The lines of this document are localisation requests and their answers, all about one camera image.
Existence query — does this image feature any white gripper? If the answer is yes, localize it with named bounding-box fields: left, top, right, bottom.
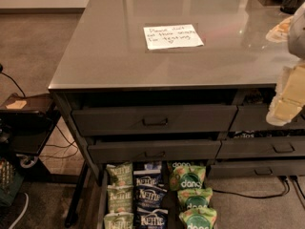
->
left=266, top=16, right=305, bottom=126

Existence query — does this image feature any blue kettle chip bag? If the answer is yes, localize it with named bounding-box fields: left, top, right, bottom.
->
left=136, top=208, right=168, bottom=229
left=133, top=161, right=162, bottom=186
left=135, top=184, right=167, bottom=211

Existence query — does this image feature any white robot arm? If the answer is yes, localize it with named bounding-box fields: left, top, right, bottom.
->
left=266, top=3, right=305, bottom=126

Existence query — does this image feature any top right grey drawer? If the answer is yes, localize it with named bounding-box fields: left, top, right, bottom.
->
left=230, top=104, right=305, bottom=132

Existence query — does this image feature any grey drawer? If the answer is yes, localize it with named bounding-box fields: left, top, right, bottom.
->
left=216, top=136, right=305, bottom=159
left=88, top=139, right=220, bottom=163
left=208, top=159, right=305, bottom=177
left=71, top=105, right=237, bottom=136
left=230, top=104, right=305, bottom=132

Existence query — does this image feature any middle right grey drawer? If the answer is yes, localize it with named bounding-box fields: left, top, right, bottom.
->
left=216, top=136, right=305, bottom=159

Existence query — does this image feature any bottom right grey drawer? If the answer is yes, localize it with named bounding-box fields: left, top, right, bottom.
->
left=208, top=159, right=305, bottom=177

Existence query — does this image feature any top left grey drawer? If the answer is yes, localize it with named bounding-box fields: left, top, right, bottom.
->
left=71, top=105, right=237, bottom=136

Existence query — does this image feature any green Dang bag back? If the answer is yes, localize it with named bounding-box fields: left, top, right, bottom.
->
left=167, top=161, right=206, bottom=191

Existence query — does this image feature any grey metal drawer cabinet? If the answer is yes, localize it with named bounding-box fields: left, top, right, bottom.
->
left=50, top=0, right=305, bottom=175

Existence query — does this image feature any green Dang bag front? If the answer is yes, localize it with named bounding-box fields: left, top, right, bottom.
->
left=179, top=208, right=217, bottom=229

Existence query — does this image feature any blue Kettle chip bag back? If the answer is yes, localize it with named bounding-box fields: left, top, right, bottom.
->
left=133, top=161, right=162, bottom=186

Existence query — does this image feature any middle left grey drawer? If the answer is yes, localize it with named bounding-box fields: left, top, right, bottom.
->
left=88, top=139, right=220, bottom=163

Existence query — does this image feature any open bottom left drawer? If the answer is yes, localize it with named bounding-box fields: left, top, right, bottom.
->
left=97, top=161, right=210, bottom=229

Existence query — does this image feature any green Kettle chip bag back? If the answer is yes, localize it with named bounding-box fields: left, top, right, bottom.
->
left=106, top=163, right=133, bottom=186

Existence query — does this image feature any green kettle chip bag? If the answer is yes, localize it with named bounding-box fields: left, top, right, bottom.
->
left=106, top=163, right=133, bottom=186
left=104, top=212, right=133, bottom=229
left=107, top=185, right=133, bottom=213

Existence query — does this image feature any blue Kettle chip bag front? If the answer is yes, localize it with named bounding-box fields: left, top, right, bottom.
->
left=136, top=208, right=168, bottom=229

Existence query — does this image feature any green Kettle chip bag middle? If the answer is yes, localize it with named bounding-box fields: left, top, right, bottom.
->
left=107, top=185, right=133, bottom=213

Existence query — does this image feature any green Kettle chip bag front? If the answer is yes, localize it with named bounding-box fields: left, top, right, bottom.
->
left=104, top=212, right=133, bottom=229

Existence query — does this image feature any white handwritten paper note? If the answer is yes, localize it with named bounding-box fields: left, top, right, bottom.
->
left=143, top=24, right=204, bottom=51

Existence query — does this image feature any black side cart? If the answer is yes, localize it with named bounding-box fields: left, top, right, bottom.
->
left=0, top=94, right=60, bottom=182

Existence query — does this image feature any black power cable floor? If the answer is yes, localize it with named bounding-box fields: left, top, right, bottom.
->
left=212, top=175, right=305, bottom=200

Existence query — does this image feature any white cable on floor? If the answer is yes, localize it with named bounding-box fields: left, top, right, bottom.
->
left=8, top=192, right=30, bottom=229

